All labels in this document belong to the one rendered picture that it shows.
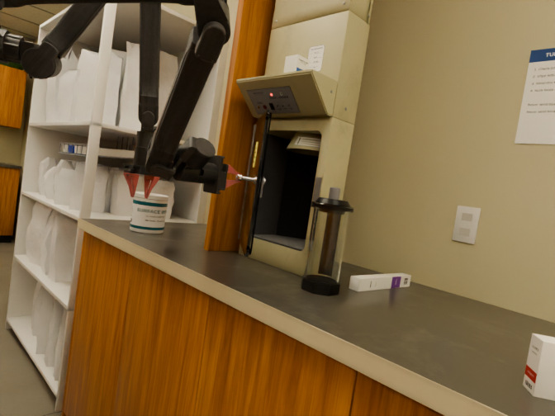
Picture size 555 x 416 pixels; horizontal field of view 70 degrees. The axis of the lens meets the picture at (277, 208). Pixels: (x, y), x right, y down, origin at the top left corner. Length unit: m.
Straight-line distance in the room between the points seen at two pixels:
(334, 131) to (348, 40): 0.26
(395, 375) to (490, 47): 1.10
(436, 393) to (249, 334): 0.45
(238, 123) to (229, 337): 0.72
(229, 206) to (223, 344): 0.53
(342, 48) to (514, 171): 0.63
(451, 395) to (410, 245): 0.86
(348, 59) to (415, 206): 0.57
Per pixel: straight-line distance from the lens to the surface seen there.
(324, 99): 1.13
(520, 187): 1.36
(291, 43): 1.36
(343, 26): 1.24
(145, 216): 1.58
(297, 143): 1.25
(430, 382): 0.68
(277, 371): 0.91
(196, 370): 1.14
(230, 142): 1.37
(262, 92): 1.26
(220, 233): 1.38
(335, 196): 1.01
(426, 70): 1.56
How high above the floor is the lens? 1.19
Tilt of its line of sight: 3 degrees down
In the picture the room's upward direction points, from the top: 9 degrees clockwise
